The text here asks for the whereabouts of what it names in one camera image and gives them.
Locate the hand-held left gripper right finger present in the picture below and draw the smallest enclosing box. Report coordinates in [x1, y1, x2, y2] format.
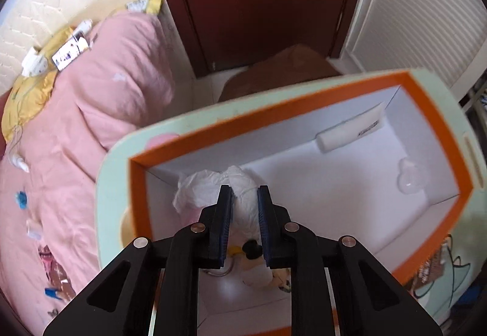
[257, 185, 444, 336]

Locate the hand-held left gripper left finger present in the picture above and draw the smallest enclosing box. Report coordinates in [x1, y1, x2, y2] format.
[43, 185, 233, 336]

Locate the white tissue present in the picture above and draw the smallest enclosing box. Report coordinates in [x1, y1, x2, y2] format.
[173, 166, 263, 241]

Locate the orange cardboard box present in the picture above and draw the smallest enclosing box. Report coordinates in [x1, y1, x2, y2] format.
[129, 70, 476, 336]

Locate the white rectangular packet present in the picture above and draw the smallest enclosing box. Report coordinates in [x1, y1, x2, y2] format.
[317, 102, 386, 153]

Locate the clear plastic bulb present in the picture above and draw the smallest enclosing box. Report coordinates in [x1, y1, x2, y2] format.
[397, 158, 430, 194]

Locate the pink blanket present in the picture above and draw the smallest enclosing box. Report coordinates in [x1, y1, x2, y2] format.
[0, 11, 179, 321]

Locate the dark red wooden door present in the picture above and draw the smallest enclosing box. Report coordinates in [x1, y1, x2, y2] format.
[146, 0, 371, 78]

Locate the white handheld device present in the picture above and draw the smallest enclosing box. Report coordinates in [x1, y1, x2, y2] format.
[9, 153, 30, 173]

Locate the light green printed desk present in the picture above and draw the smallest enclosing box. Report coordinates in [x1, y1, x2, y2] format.
[95, 68, 487, 336]

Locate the yellow pillow with white print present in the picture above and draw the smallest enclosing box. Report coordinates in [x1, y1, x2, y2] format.
[125, 0, 164, 15]

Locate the plain yellow pillow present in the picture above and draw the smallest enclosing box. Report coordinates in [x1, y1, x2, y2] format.
[1, 28, 77, 142]

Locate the white charger box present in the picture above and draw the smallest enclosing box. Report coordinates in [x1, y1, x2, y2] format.
[22, 48, 48, 77]

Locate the white louvered wardrobe door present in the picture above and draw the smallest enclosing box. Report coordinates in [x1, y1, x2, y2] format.
[342, 0, 487, 93]

